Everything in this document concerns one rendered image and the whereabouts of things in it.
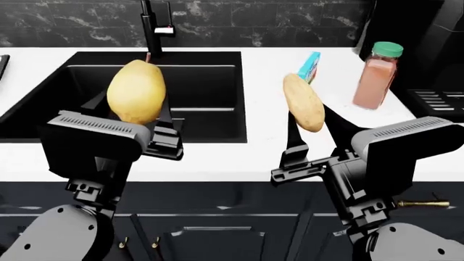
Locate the black coffee machine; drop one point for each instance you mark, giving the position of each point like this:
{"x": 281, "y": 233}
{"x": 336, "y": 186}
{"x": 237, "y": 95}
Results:
{"x": 431, "y": 40}

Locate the teal carton box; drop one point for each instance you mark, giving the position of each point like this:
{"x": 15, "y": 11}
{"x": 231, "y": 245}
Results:
{"x": 310, "y": 66}

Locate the dark kitchen base cabinet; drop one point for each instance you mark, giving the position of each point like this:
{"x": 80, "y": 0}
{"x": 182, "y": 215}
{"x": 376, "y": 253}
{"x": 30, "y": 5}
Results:
{"x": 224, "y": 217}

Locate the small brass cabinet knob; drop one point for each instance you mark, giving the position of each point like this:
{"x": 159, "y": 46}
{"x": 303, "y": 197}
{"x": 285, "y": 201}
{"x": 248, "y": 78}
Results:
{"x": 156, "y": 242}
{"x": 123, "y": 242}

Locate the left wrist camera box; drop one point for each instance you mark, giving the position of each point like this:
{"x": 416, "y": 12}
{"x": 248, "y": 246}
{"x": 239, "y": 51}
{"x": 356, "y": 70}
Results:
{"x": 90, "y": 146}

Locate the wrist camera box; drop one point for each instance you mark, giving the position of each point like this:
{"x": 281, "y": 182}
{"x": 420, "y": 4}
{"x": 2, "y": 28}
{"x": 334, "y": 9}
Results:
{"x": 402, "y": 152}
{"x": 90, "y": 146}

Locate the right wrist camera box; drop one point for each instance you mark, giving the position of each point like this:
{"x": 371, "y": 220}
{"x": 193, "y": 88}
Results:
{"x": 402, "y": 152}

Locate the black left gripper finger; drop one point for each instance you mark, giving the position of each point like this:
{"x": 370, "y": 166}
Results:
{"x": 167, "y": 111}
{"x": 96, "y": 104}

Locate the brown potato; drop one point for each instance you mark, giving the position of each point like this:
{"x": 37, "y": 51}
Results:
{"x": 304, "y": 106}

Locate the black sink faucet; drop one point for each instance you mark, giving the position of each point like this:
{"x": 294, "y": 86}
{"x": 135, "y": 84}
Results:
{"x": 152, "y": 30}

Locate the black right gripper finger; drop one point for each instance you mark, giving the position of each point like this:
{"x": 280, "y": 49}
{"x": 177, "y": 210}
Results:
{"x": 340, "y": 130}
{"x": 295, "y": 144}

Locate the black kitchen sink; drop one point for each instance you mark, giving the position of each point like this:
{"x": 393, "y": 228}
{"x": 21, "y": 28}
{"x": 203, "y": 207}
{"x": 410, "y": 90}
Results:
{"x": 210, "y": 89}

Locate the large yellow fruit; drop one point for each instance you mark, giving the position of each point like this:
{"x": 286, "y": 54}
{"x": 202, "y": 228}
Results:
{"x": 136, "y": 89}

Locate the pink juice bottle green cap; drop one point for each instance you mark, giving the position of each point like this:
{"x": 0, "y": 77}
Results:
{"x": 375, "y": 79}

